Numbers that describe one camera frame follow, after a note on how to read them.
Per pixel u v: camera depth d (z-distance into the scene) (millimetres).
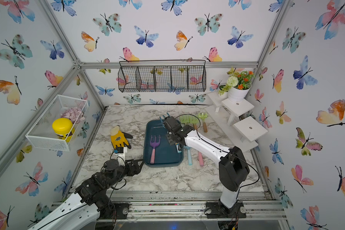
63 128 634
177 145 969
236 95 894
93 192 527
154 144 991
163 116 906
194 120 1129
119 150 666
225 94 979
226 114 1147
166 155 954
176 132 609
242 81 826
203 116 1142
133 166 671
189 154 932
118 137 1012
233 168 450
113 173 574
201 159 914
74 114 695
